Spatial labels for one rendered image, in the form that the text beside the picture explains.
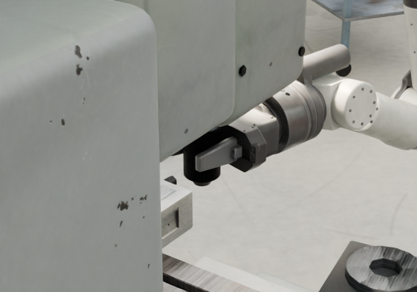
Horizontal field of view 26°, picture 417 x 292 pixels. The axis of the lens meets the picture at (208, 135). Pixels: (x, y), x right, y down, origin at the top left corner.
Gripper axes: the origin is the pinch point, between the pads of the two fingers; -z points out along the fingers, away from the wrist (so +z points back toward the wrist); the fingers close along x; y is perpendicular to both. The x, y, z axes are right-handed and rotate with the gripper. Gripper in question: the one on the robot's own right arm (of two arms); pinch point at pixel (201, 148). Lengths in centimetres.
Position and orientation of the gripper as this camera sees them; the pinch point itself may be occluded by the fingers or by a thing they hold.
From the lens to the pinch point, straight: 112.4
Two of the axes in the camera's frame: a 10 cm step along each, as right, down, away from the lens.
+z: 7.6, -3.0, 5.8
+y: 0.1, 8.9, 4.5
